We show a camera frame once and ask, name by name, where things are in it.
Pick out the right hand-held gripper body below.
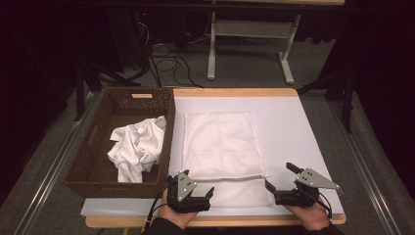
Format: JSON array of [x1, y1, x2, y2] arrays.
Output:
[[274, 167, 346, 209]]

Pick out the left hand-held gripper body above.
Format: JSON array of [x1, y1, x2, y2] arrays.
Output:
[[167, 171, 211, 214]]

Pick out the white mesh laundry bag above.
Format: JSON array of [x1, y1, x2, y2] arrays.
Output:
[[181, 112, 275, 209]]

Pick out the white shirt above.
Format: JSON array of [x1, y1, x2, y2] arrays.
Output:
[[107, 115, 167, 184]]

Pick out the brown woven basket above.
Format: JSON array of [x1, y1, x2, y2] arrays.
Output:
[[63, 86, 177, 200]]

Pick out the person's left hand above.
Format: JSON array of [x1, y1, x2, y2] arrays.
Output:
[[158, 188, 199, 230]]

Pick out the person's right hand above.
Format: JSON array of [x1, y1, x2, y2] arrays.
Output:
[[284, 202, 331, 231]]

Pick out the white table mat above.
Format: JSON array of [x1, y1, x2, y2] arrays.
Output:
[[80, 96, 346, 217]]

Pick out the black stand legs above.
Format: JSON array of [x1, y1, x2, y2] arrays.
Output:
[[73, 60, 141, 122], [297, 70, 356, 134]]

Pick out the dark computer tower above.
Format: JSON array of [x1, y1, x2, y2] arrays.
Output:
[[107, 9, 155, 71]]

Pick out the white-legged desk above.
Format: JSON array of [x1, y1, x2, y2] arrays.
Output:
[[202, 0, 346, 86]]

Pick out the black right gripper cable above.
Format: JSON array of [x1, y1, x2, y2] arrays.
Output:
[[317, 192, 334, 219]]

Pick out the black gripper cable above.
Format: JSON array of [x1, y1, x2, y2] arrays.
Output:
[[317, 192, 334, 219], [145, 184, 170, 229]]

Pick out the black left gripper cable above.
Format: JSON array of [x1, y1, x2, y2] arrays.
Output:
[[145, 184, 170, 229]]

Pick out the metal floor rail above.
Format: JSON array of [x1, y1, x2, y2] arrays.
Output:
[[327, 101, 402, 235], [13, 91, 102, 235]]

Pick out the black floor cables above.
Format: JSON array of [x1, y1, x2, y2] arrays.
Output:
[[148, 42, 205, 89]]

